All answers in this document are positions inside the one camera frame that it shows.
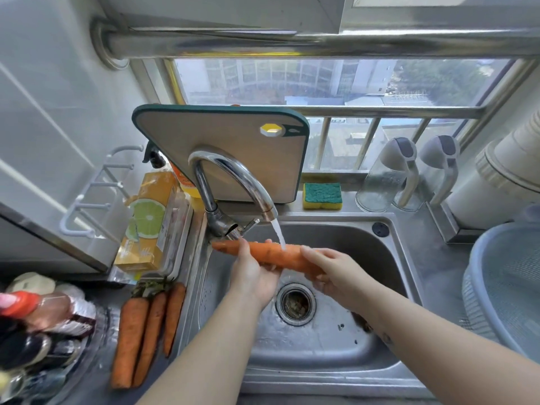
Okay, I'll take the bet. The steel overhead pipe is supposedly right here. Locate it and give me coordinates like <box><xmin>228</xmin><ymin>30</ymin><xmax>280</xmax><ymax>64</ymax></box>
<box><xmin>91</xmin><ymin>16</ymin><xmax>540</xmax><ymax>71</ymax></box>

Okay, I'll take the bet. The white capped bottle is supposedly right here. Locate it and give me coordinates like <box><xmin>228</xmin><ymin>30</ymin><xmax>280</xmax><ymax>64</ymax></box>
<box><xmin>53</xmin><ymin>283</ymin><xmax>86</xmax><ymax>301</ymax></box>

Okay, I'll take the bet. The slim orange carrot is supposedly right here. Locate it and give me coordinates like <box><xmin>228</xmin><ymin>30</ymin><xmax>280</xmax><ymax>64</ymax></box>
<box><xmin>132</xmin><ymin>286</ymin><xmax>168</xmax><ymax>389</ymax></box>

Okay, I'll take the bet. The yellow capped bottle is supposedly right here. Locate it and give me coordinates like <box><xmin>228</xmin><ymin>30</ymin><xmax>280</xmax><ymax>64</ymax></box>
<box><xmin>0</xmin><ymin>368</ymin><xmax>64</xmax><ymax>401</ymax></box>

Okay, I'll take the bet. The person's right hand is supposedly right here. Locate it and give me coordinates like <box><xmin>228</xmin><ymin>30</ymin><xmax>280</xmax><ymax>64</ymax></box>
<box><xmin>300</xmin><ymin>245</ymin><xmax>380</xmax><ymax>313</ymax></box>

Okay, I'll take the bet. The chrome faucet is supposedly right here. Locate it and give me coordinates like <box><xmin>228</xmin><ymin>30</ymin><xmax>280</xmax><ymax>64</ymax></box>
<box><xmin>187</xmin><ymin>149</ymin><xmax>279</xmax><ymax>241</ymax></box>

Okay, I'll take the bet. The steel window guard rail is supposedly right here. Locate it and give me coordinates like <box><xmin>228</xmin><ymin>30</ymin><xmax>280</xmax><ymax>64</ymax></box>
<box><xmin>301</xmin><ymin>105</ymin><xmax>486</xmax><ymax>172</ymax></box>

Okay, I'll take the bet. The blue plastic colander basin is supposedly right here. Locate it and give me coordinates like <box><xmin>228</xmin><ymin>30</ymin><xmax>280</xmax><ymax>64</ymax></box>
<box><xmin>462</xmin><ymin>222</ymin><xmax>540</xmax><ymax>363</ymax></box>

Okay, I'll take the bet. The glass pitcher with grey lid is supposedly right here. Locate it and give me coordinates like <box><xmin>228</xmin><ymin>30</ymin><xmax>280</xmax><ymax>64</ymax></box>
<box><xmin>392</xmin><ymin>134</ymin><xmax>461</xmax><ymax>212</ymax></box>
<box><xmin>355</xmin><ymin>137</ymin><xmax>419</xmax><ymax>213</ymax></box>

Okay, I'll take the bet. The dark soy sauce bottle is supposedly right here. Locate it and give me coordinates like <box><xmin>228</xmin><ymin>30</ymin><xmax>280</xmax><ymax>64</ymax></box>
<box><xmin>0</xmin><ymin>332</ymin><xmax>83</xmax><ymax>370</ymax></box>

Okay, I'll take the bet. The person's left hand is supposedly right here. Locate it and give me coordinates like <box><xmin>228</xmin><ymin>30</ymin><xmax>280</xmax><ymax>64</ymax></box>
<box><xmin>229</xmin><ymin>238</ymin><xmax>282</xmax><ymax>312</ymax></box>

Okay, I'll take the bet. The white wall hook rack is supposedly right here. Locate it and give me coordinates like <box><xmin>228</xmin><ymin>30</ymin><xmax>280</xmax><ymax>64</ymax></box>
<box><xmin>58</xmin><ymin>145</ymin><xmax>144</xmax><ymax>240</ymax></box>

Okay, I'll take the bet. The person's right forearm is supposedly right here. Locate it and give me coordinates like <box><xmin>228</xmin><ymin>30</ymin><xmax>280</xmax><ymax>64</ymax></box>
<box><xmin>361</xmin><ymin>286</ymin><xmax>540</xmax><ymax>405</ymax></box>

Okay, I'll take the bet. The beige green-rimmed cutting board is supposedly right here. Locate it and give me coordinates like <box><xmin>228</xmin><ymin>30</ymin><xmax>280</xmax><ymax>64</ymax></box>
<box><xmin>132</xmin><ymin>104</ymin><xmax>311</xmax><ymax>204</ymax></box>

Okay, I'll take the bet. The beige capped bottle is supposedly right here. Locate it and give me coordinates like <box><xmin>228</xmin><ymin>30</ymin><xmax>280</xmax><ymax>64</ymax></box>
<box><xmin>6</xmin><ymin>272</ymin><xmax>56</xmax><ymax>296</ymax></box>

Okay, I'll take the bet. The window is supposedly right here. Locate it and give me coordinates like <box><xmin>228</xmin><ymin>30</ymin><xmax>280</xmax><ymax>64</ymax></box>
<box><xmin>164</xmin><ymin>57</ymin><xmax>537</xmax><ymax>172</ymax></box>

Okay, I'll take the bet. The yellow green sponge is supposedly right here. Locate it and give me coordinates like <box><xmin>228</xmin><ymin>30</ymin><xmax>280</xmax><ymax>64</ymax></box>
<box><xmin>301</xmin><ymin>182</ymin><xmax>343</xmax><ymax>210</ymax></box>

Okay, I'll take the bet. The person's left forearm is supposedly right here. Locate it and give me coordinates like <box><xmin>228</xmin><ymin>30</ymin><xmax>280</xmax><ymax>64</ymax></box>
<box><xmin>137</xmin><ymin>290</ymin><xmax>264</xmax><ymax>405</ymax></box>

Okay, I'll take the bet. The white duct pipe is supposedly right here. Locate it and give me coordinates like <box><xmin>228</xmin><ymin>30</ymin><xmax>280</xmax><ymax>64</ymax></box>
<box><xmin>445</xmin><ymin>111</ymin><xmax>540</xmax><ymax>231</ymax></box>

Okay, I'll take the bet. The steel drain strainer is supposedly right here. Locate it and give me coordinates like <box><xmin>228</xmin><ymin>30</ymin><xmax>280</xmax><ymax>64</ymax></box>
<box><xmin>274</xmin><ymin>283</ymin><xmax>317</xmax><ymax>327</ymax></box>

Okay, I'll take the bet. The orange carrot with leafy stem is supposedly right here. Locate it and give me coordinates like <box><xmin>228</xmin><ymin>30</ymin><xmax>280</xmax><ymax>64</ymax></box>
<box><xmin>110</xmin><ymin>281</ymin><xmax>151</xmax><ymax>391</ymax></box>

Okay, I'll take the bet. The transparent plastic packet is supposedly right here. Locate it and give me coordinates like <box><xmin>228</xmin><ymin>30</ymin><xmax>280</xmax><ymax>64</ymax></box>
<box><xmin>158</xmin><ymin>192</ymin><xmax>188</xmax><ymax>275</ymax></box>

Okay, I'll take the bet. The white plastic tray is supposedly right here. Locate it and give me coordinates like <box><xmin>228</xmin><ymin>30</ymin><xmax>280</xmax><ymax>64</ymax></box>
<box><xmin>137</xmin><ymin>193</ymin><xmax>194</xmax><ymax>283</ymax></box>

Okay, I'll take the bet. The clear plastic bag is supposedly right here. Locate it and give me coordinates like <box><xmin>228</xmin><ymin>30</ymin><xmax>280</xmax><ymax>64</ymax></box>
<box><xmin>107</xmin><ymin>267</ymin><xmax>140</xmax><ymax>285</ymax></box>

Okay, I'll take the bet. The orange box with lime picture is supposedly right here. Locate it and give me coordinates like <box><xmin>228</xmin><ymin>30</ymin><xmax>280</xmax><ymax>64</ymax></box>
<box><xmin>114</xmin><ymin>172</ymin><xmax>179</xmax><ymax>273</ymax></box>

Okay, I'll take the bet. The yellow dish soap pump bottle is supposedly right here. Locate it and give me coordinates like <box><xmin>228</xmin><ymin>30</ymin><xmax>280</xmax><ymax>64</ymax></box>
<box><xmin>142</xmin><ymin>140</ymin><xmax>203</xmax><ymax>199</ymax></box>

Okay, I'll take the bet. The stainless steel sink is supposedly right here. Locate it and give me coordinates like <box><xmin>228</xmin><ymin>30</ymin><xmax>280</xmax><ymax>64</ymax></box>
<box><xmin>175</xmin><ymin>213</ymin><xmax>435</xmax><ymax>399</ymax></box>

